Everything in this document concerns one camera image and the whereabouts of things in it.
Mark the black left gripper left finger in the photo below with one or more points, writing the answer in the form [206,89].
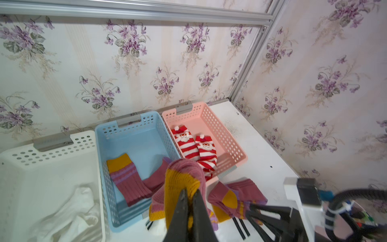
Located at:
[178,229]

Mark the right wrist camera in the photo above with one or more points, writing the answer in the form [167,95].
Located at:
[304,192]

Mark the purple striped sock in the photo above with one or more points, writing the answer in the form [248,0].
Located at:
[125,176]

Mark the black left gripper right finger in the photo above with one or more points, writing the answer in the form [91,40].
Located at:
[202,230]

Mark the purple yellow sock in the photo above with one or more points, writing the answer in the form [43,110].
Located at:
[233,200]
[182,174]

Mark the pink plastic basket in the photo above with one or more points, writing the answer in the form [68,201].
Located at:
[200,119]

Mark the purple yellow sock front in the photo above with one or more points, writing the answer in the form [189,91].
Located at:
[182,174]

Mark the white plastic basket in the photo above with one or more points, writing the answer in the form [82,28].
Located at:
[38,179]

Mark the white sock with black stripes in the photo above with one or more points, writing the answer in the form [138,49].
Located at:
[149,224]

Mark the red white striped santa sock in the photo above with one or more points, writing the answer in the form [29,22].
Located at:
[186,143]

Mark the blue plastic basket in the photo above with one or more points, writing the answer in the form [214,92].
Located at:
[146,140]

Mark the white sock upper middle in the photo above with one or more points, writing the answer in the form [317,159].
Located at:
[241,228]

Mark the small white ankle sock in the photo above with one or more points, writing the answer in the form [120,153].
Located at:
[71,222]

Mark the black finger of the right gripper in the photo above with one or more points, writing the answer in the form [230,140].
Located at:
[275,218]

